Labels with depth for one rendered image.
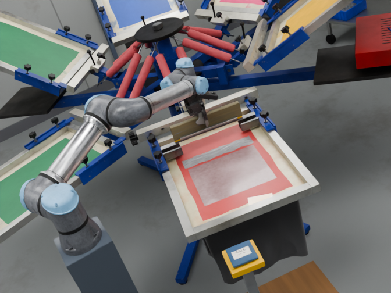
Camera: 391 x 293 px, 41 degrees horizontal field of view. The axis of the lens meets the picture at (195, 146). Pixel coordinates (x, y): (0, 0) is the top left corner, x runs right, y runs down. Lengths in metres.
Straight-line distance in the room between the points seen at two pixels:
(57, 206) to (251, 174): 0.94
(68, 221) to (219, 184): 0.79
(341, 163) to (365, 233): 0.71
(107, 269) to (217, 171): 0.76
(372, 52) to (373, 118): 1.52
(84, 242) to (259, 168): 0.90
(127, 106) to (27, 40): 1.92
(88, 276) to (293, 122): 2.80
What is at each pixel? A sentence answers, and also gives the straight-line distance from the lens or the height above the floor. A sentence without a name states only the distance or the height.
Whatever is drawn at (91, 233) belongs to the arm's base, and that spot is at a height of 1.25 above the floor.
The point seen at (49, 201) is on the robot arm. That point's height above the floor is 1.43.
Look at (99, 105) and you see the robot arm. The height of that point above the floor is 1.53.
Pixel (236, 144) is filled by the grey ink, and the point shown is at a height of 0.96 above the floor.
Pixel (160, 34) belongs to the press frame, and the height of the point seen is 1.32.
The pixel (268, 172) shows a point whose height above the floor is 0.96.
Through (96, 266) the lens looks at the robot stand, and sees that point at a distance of 1.93.
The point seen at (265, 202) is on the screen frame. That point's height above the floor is 0.99.
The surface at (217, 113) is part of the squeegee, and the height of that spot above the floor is 1.13.
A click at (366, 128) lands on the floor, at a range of 4.18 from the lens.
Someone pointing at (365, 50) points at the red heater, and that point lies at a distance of 2.84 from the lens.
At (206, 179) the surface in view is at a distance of 2.39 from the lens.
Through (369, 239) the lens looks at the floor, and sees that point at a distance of 3.29.
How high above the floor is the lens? 2.39
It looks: 33 degrees down
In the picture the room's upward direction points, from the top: 18 degrees counter-clockwise
